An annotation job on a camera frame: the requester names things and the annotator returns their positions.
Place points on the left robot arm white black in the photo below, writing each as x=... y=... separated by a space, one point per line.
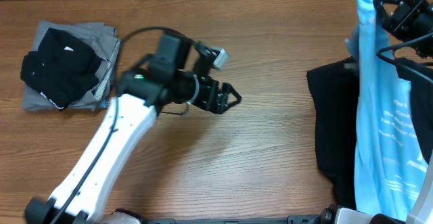
x=178 y=72

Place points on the folded black garment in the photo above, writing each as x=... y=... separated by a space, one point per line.
x=62 y=69

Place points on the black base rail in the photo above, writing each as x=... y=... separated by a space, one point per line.
x=291 y=219

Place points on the light blue printed t-shirt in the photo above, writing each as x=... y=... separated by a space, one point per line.
x=389 y=166

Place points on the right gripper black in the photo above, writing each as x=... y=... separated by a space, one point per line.
x=405 y=7

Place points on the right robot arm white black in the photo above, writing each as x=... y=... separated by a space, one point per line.
x=422 y=209

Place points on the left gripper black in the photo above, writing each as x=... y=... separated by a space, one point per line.
x=212 y=91

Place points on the folded grey garment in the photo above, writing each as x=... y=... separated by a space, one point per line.
x=103 y=40

